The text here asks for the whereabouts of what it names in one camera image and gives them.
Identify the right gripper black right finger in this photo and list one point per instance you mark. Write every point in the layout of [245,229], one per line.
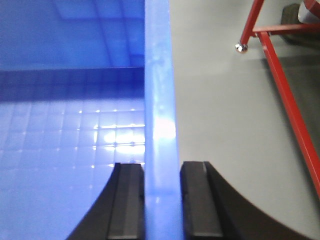
[214,210]

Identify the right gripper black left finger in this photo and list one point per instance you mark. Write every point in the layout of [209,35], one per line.
[118,212]

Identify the large blue plastic bin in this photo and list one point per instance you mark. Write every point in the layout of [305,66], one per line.
[85,84]

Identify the red metal frame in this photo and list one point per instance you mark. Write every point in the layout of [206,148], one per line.
[296,120]

